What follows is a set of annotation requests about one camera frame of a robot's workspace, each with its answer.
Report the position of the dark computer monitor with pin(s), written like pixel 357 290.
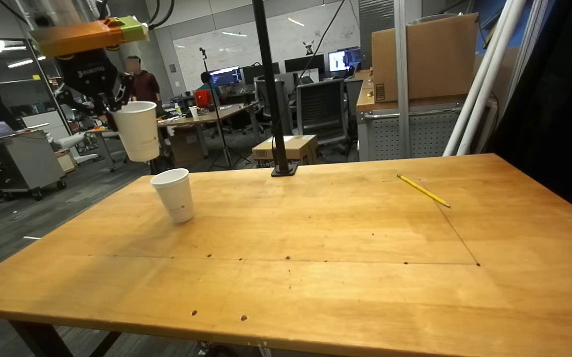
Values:
pixel 305 64

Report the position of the seated person in red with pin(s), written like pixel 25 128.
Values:
pixel 206 92

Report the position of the grey metal column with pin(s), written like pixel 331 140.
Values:
pixel 403 80

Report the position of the grey wheeled cart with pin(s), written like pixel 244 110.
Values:
pixel 29 161

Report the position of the small cardboard box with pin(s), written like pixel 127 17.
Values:
pixel 299 147

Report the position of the white paper cup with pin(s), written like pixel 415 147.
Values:
pixel 176 199
pixel 140 136

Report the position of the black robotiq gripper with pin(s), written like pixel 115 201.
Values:
pixel 91 74

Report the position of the black table leg frame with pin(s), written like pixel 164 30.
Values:
pixel 41 338

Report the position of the black camera stand pole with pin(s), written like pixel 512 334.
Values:
pixel 270 86

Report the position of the grey cabinet with wooden top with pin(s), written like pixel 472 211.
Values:
pixel 426 132

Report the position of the yellow pencil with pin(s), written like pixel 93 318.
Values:
pixel 424 191

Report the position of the black curtain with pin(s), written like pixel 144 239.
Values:
pixel 558 100

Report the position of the office desk with clutter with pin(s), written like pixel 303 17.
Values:
pixel 214 114

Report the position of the large cardboard box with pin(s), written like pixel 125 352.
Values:
pixel 432 60

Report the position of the person in dark red shirt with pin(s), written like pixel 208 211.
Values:
pixel 144 84

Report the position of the lit computer monitor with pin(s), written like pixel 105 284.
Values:
pixel 343 60

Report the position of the monitor with blue screen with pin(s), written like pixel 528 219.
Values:
pixel 228 76

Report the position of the white plastic pipe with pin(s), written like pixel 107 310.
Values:
pixel 486 72
pixel 506 72

